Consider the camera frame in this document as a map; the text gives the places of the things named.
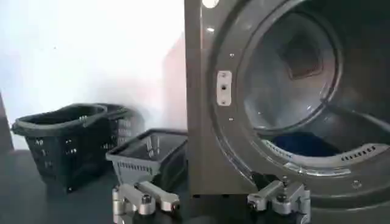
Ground dark blue cloth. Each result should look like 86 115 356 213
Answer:
272 132 341 158

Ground grey plastic laundry basket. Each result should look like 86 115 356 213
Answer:
105 128 188 192

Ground grey dryer with round opening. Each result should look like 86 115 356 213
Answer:
183 0 390 224

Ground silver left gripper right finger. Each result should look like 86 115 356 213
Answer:
247 178 312 224

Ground white door latch plate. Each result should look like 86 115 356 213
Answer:
216 70 233 107

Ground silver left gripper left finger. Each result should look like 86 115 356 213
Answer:
112 181 181 224

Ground black perforated laundry basket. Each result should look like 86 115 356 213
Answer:
96 102 145 153
11 103 114 193

